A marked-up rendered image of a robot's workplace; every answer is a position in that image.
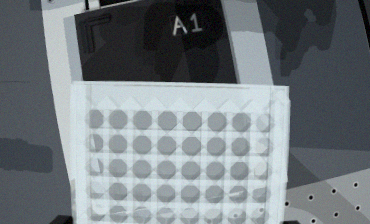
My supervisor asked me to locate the grey perforated base plate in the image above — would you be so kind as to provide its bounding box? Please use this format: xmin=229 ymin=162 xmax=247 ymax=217
xmin=284 ymin=168 xmax=370 ymax=224

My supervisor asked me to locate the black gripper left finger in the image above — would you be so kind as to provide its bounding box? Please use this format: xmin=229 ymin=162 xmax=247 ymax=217
xmin=49 ymin=215 xmax=73 ymax=224

